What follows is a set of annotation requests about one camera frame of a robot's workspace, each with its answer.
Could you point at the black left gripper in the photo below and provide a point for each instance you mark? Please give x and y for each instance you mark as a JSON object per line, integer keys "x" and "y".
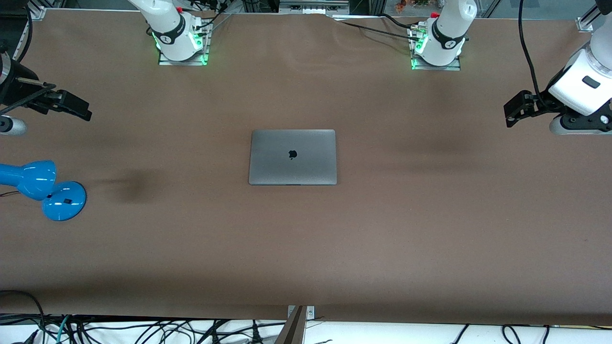
{"x": 541, "y": 106}

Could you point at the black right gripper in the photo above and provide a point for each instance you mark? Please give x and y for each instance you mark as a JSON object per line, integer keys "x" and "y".
{"x": 19, "y": 87}

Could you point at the grey aluminium laptop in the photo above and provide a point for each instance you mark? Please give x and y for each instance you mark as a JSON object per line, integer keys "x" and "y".
{"x": 291, "y": 157}

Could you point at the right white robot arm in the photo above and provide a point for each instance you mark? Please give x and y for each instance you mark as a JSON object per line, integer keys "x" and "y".
{"x": 167, "y": 24}

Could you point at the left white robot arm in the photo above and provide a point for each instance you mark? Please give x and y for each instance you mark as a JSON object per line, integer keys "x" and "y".
{"x": 444, "y": 28}

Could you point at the blue desk lamp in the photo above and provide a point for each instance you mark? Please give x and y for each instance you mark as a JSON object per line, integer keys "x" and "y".
{"x": 62, "y": 203}

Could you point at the orange background clutter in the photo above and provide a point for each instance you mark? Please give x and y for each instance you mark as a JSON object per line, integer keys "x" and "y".
{"x": 406, "y": 5}

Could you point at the grey background equipment box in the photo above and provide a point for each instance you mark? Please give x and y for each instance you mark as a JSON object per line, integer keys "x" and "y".
{"x": 313, "y": 6}

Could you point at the dark metal support leg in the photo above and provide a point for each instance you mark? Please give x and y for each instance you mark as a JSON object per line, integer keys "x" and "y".
{"x": 292, "y": 329}

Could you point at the aluminium table side rail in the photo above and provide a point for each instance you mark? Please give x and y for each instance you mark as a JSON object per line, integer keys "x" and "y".
{"x": 19, "y": 43}

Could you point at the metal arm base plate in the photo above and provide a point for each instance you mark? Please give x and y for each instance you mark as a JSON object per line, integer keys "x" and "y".
{"x": 181, "y": 61}
{"x": 437, "y": 68}

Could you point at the aluminium frame corner bracket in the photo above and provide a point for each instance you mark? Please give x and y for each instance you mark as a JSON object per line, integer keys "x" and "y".
{"x": 36, "y": 10}
{"x": 585, "y": 21}

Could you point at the silver table edge bracket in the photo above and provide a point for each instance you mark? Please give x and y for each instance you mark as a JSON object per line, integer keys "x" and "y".
{"x": 311, "y": 312}

